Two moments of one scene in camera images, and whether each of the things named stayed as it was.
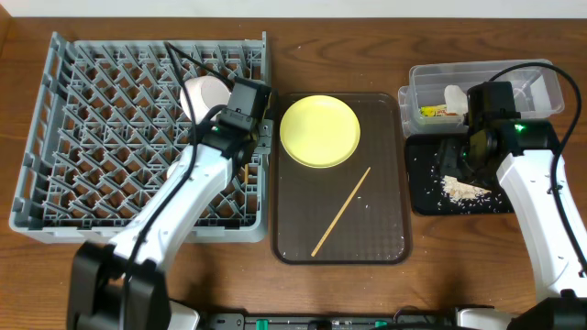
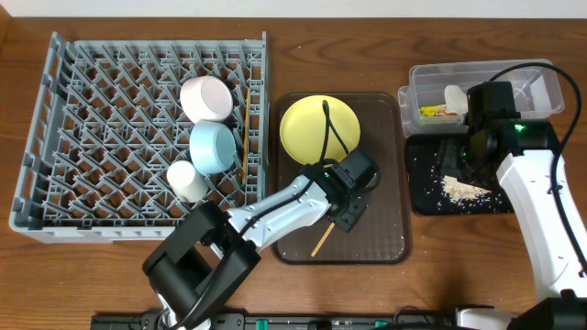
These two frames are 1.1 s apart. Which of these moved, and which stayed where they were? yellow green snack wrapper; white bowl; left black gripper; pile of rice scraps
Moved: left black gripper
Stayed: white bowl; pile of rice scraps; yellow green snack wrapper
